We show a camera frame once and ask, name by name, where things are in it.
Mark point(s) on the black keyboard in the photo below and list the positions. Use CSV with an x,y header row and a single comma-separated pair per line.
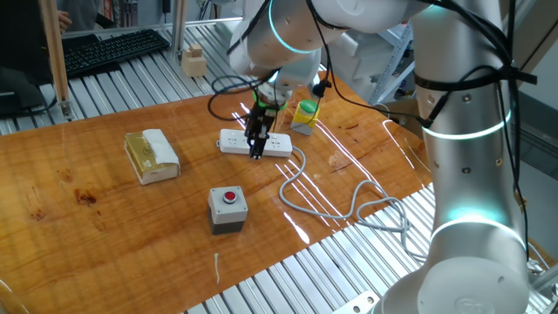
x,y
113,50

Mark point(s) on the person hand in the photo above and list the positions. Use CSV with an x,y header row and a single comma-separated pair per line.
x,y
64,22

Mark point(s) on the tan wooden post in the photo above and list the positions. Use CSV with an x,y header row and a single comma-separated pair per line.
x,y
54,56

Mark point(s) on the wooden block puzzle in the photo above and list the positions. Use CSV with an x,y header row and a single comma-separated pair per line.
x,y
194,63

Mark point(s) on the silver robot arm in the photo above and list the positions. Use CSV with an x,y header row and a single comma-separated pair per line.
x,y
471,183

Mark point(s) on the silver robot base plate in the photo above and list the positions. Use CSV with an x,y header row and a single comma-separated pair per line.
x,y
357,303

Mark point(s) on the black monitor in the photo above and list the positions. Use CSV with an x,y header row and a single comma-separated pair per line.
x,y
22,65

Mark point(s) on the cardboard box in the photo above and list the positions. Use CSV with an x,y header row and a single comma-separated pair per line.
x,y
405,115

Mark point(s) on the brown wood-pattern mat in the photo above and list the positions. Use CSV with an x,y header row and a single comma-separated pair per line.
x,y
131,227

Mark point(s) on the gold tissue pack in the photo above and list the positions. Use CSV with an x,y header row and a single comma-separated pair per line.
x,y
150,157

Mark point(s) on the white metal shelf rack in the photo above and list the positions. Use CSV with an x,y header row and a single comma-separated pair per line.
x,y
394,56

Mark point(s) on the aluminium frame profile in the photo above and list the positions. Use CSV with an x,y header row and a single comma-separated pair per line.
x,y
178,26

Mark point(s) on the green button yellow box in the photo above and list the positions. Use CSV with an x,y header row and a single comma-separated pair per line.
x,y
305,118

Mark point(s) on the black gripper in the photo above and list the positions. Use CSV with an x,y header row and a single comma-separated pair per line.
x,y
261,120

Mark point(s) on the red button grey box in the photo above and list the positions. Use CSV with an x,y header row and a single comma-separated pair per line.
x,y
226,211

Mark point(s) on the white four-socket power strip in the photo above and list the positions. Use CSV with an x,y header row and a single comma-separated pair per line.
x,y
233,144

